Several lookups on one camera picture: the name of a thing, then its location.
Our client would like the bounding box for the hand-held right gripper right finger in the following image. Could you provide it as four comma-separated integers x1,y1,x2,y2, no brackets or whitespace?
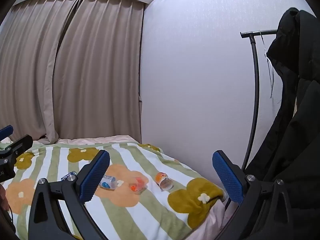
212,150,303,240

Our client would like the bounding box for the black coat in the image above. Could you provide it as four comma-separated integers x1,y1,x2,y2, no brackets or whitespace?
245,7,320,240

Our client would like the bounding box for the striped floral blanket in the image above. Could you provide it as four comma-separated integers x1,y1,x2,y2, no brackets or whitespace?
4,142,227,240

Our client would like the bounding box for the beige curtain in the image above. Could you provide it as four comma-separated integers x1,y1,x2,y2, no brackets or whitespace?
52,0,146,143
0,0,83,142

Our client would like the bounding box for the orange cup with brown lining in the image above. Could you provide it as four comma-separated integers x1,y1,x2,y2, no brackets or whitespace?
155,172,174,192

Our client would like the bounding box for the person's left hand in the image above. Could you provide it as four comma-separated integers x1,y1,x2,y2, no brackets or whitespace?
0,184,9,211

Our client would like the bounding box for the black cable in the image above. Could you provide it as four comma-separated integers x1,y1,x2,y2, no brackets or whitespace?
4,208,16,233

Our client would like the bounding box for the clear cup orange print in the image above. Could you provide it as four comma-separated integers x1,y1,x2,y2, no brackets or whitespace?
128,176,148,195

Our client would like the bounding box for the clear cup blue white print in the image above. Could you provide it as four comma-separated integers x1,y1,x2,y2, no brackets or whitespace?
99,174,118,190

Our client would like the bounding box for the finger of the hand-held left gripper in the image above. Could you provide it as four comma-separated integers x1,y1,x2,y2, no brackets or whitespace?
0,124,14,139
0,134,33,159

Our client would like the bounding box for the black clothes rack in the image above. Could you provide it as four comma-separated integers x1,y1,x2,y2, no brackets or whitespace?
240,30,278,171

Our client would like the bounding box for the small blue-white can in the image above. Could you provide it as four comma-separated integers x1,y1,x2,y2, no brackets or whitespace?
61,171,78,182

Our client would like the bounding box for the pink bed sheet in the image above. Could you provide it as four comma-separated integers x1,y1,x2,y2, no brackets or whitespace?
32,135,232,240

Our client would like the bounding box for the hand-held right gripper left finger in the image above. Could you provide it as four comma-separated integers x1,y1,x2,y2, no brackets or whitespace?
28,149,111,240

